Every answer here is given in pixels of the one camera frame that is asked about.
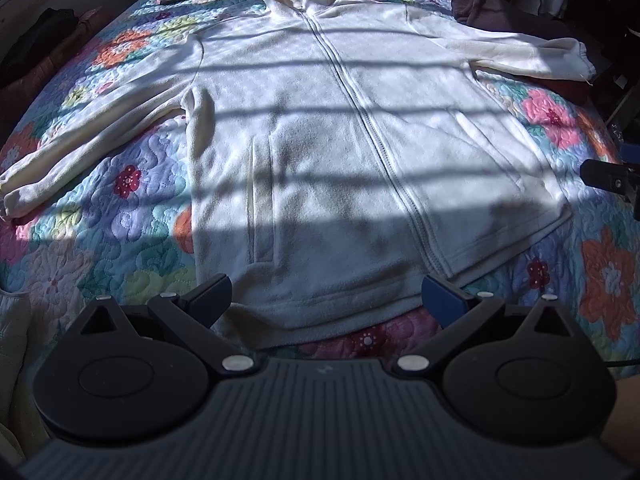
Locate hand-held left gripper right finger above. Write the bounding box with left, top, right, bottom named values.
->
left=391, top=274, right=582, bottom=376

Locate black cloth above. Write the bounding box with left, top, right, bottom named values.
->
left=0, top=7, right=80, bottom=88

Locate white fleece zip jacket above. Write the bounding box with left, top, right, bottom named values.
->
left=0, top=0, right=597, bottom=352

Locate floral quilted bedspread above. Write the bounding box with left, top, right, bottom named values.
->
left=0, top=0, right=640, bottom=381

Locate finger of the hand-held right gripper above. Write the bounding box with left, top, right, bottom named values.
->
left=581, top=158, right=640, bottom=221

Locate dark brown folded garment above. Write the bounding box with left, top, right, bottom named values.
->
left=450, top=0, right=591, bottom=41

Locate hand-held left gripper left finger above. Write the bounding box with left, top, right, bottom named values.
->
left=65, top=273, right=261, bottom=376

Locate brown cushion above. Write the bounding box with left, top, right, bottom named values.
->
left=0, top=7, right=108, bottom=128

